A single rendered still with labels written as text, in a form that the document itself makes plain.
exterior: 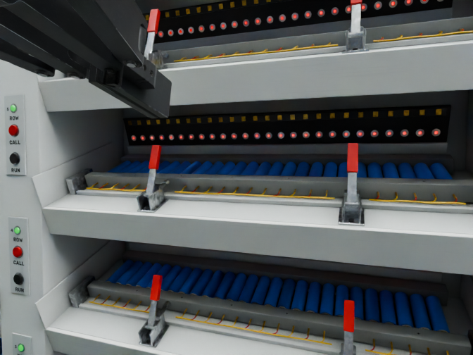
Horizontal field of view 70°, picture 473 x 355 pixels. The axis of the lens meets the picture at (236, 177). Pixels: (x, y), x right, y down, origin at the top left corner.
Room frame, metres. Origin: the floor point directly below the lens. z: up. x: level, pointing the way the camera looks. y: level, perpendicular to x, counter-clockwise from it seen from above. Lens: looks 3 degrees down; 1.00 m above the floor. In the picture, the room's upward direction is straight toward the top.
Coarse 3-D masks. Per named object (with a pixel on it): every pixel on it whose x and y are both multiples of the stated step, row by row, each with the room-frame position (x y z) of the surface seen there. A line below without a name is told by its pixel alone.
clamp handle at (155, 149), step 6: (156, 150) 0.48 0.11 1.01; (156, 156) 0.48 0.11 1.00; (150, 162) 0.48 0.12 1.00; (156, 162) 0.48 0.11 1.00; (150, 168) 0.48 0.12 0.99; (156, 168) 0.47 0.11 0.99; (150, 174) 0.47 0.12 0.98; (150, 180) 0.47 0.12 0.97; (150, 186) 0.47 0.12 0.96; (150, 192) 0.47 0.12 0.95
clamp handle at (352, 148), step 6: (348, 144) 0.40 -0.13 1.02; (354, 144) 0.40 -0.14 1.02; (348, 150) 0.40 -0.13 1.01; (354, 150) 0.39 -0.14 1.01; (348, 156) 0.39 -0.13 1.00; (354, 156) 0.39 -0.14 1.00; (348, 162) 0.39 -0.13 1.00; (354, 162) 0.39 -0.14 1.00; (348, 168) 0.39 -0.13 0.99; (354, 168) 0.39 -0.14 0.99; (348, 174) 0.39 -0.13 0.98; (354, 174) 0.39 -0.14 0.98; (348, 180) 0.39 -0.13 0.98; (354, 180) 0.39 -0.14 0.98; (348, 186) 0.39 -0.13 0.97; (354, 186) 0.38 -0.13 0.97; (348, 192) 0.38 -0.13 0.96; (354, 192) 0.38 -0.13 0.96; (348, 198) 0.38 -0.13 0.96; (354, 198) 0.38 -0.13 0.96
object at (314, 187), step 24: (192, 192) 0.49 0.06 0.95; (240, 192) 0.48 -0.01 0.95; (264, 192) 0.46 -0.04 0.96; (288, 192) 0.46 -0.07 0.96; (312, 192) 0.45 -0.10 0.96; (336, 192) 0.44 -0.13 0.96; (360, 192) 0.43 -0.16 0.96; (384, 192) 0.42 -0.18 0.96; (408, 192) 0.41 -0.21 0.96; (432, 192) 0.40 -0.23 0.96; (456, 192) 0.39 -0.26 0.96
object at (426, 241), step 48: (240, 144) 0.59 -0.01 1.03; (288, 144) 0.56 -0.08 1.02; (336, 144) 0.53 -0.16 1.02; (384, 144) 0.51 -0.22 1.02; (432, 144) 0.49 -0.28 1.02; (48, 192) 0.52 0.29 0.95; (144, 240) 0.47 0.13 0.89; (192, 240) 0.44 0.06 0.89; (240, 240) 0.42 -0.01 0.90; (288, 240) 0.39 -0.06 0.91; (336, 240) 0.38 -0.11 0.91; (384, 240) 0.36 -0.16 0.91; (432, 240) 0.34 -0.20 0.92
